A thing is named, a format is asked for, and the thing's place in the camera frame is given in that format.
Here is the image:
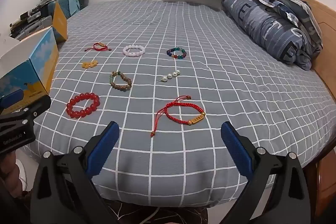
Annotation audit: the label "red bead bracelet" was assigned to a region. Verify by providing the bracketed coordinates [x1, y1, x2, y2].
[66, 92, 100, 119]

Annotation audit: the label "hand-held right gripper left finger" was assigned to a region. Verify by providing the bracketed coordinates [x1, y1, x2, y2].
[30, 121, 121, 224]

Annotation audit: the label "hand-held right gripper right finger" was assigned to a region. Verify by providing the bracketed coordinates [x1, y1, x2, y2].
[220, 121, 311, 224]

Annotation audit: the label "pile of desk clutter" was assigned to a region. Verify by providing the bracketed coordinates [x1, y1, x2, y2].
[9, 0, 69, 41]

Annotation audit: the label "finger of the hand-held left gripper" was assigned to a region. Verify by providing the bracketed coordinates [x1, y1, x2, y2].
[0, 95, 52, 125]
[0, 90, 24, 109]

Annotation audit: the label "white bead bracelet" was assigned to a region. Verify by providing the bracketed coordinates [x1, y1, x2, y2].
[123, 45, 146, 57]

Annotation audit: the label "wooden bed frame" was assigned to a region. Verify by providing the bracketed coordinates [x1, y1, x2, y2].
[297, 0, 336, 219]

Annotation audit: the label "multicolour glass bead bracelet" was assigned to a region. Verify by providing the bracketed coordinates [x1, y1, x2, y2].
[167, 47, 187, 60]

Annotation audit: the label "yellow bead bracelet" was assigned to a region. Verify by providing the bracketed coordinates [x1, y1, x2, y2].
[81, 60, 99, 69]

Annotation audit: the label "large red cord bracelet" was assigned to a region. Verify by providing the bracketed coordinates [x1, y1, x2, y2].
[150, 95, 206, 137]

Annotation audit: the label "pearl pin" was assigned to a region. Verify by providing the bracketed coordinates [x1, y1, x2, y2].
[156, 70, 181, 83]

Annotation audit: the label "brown wooden bead bracelet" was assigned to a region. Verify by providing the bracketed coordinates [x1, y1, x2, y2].
[109, 71, 132, 91]

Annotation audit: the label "teal bag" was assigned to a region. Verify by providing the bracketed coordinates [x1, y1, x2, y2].
[60, 0, 80, 18]

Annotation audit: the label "blue and yellow cardboard box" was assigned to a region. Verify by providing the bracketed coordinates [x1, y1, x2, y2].
[0, 27, 59, 116]

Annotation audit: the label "dark patterned cloth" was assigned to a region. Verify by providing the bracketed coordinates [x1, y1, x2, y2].
[98, 196, 209, 224]

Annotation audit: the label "orange cardboard box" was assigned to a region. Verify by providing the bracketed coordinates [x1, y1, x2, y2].
[52, 1, 68, 42]

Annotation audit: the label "blue patterned folded quilt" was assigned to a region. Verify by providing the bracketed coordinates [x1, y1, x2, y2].
[223, 0, 313, 71]

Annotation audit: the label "camouflage patterned pillows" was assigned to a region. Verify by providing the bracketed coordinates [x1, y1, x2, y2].
[235, 0, 324, 56]

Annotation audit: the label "small red cord bracelet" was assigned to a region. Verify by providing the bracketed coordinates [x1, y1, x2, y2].
[84, 42, 112, 52]

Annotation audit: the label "grey checked bed sheet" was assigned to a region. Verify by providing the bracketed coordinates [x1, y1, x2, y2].
[18, 0, 332, 207]

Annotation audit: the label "person's left hand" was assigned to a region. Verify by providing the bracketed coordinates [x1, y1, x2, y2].
[0, 152, 21, 197]

